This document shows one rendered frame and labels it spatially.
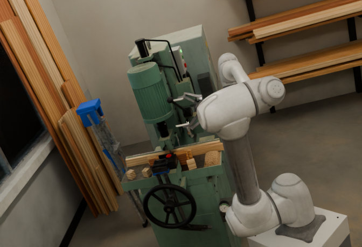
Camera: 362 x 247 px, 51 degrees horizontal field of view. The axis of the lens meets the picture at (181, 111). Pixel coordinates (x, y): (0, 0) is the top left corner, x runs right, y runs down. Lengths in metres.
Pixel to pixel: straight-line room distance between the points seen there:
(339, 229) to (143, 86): 1.18
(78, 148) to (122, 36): 1.54
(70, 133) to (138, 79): 1.52
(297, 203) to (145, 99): 0.93
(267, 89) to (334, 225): 0.83
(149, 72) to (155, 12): 2.36
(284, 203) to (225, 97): 0.63
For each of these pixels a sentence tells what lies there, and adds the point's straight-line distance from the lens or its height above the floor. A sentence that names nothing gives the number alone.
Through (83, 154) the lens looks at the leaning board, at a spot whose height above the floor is 0.65.
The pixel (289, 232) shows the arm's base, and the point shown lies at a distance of 1.88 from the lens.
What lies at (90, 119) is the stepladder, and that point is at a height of 1.07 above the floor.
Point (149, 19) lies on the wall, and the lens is 4.35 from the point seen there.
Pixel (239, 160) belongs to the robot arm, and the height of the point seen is 1.22.
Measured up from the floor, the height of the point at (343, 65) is 0.54.
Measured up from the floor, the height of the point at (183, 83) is 1.29.
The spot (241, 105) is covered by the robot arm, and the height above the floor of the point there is 1.46.
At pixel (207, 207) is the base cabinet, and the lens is 2.28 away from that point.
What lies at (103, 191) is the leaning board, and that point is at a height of 0.24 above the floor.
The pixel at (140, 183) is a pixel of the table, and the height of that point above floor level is 0.87.
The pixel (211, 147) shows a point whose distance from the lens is 2.23.
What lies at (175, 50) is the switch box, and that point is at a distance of 2.31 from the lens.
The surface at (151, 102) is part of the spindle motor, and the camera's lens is 2.06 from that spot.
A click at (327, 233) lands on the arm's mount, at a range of 1.88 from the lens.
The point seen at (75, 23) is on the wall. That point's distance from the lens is 4.56.
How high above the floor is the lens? 1.98
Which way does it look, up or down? 21 degrees down
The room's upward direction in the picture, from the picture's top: 18 degrees counter-clockwise
